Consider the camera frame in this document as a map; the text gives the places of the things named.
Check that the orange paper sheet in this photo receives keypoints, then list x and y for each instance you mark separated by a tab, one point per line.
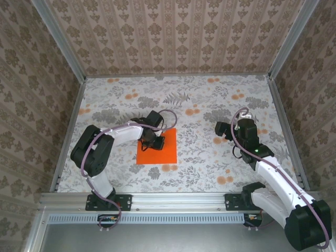
169	152

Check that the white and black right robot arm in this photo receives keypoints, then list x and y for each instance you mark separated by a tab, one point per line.
278	181

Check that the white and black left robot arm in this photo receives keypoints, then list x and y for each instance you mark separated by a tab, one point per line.
105	147

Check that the grey metal panel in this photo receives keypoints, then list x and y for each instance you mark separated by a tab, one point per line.
170	239

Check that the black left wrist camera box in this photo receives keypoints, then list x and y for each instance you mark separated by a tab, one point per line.
155	117

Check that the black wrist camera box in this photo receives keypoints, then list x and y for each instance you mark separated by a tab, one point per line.
221	128
155	117

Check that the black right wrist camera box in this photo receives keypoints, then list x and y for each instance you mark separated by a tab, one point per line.
221	128

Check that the aluminium side rail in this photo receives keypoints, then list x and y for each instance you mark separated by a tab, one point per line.
68	134
287	131

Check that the thin aluminium rear rail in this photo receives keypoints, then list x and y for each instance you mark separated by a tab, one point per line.
170	75

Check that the long aluminium base rail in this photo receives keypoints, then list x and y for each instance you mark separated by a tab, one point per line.
178	200

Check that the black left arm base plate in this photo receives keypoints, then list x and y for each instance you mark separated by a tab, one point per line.
126	202

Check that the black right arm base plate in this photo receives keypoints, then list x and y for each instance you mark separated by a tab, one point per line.
233	202

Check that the aluminium frame post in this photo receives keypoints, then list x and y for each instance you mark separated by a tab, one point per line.
59	42
292	42

